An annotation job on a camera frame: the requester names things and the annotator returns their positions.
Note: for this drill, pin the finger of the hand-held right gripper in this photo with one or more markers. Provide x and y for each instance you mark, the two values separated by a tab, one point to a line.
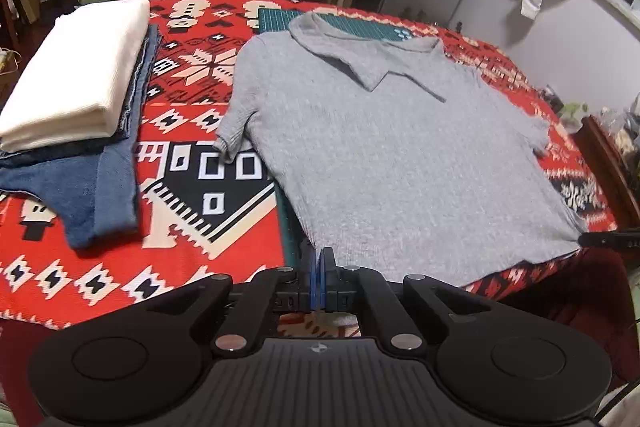
610	240

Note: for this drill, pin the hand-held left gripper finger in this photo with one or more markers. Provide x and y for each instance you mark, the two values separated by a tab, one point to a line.
324	284
314	282

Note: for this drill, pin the folded cream cloth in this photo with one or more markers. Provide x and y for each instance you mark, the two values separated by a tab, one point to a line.
75	67

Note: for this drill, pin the brown wooden rail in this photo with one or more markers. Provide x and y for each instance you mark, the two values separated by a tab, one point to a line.
605	167

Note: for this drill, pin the pile of bedside clutter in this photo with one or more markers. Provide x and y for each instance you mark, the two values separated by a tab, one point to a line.
615	122

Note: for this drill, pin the folded blue denim garment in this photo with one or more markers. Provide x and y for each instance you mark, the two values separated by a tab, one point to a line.
85	197

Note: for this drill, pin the green cutting mat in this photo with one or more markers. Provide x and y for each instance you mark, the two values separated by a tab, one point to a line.
350	24

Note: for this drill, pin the grey ribbed polo shirt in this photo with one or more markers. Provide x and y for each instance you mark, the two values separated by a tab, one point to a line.
390	147

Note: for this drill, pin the red patterned blanket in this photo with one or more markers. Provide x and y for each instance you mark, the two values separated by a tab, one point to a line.
80	277

